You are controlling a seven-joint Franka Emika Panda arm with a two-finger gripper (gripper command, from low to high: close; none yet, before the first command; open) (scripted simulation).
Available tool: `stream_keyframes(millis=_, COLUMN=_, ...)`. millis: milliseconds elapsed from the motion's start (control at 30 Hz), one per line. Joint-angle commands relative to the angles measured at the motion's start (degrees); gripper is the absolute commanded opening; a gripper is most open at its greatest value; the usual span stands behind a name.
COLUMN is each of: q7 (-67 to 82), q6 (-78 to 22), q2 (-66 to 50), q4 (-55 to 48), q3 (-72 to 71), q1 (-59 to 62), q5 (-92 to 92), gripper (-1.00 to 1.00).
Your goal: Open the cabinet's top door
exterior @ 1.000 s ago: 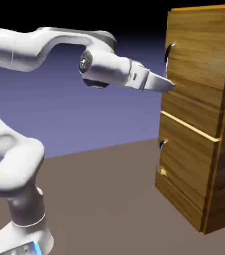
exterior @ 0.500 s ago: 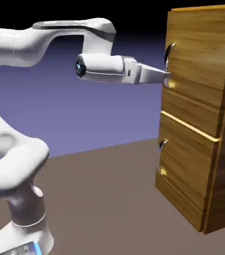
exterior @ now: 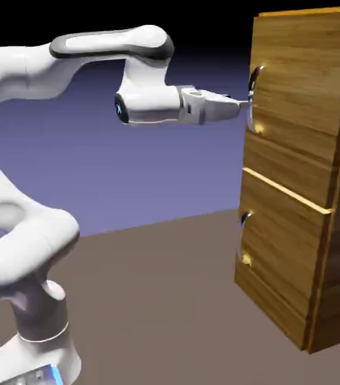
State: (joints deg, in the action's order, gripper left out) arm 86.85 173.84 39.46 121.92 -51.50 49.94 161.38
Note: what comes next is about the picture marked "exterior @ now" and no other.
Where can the short wood cabinet door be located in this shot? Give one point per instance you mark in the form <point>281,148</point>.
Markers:
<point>281,255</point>

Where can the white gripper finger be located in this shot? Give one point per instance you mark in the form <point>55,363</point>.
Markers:
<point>244,104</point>

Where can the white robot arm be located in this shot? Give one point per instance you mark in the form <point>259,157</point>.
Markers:
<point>22,72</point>

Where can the tall wood cabinet door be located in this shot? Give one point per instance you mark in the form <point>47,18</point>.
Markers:
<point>296,99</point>

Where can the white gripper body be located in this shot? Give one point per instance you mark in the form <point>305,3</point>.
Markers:
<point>218,106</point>

